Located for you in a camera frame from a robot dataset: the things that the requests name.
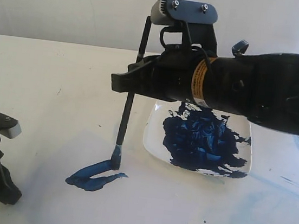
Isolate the white plate with blue paint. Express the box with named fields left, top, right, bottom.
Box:
left=142, top=100, right=252, bottom=179

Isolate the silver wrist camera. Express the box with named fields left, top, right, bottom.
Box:
left=0, top=113, right=22, bottom=139
left=150, top=0, right=218, bottom=26

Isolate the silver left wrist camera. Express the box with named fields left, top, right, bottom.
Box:
left=0, top=113, right=22, bottom=139

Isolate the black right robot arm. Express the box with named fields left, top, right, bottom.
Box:
left=111, top=49, right=299, bottom=135

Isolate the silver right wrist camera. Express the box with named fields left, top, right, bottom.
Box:
left=150, top=0, right=218, bottom=26

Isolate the black paintbrush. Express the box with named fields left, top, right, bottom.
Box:
left=110, top=16, right=152, bottom=171

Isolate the white sheet of paper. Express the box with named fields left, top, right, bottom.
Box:
left=18, top=125, right=242, bottom=224

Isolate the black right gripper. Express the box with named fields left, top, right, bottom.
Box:
left=110, top=49, right=216, bottom=107

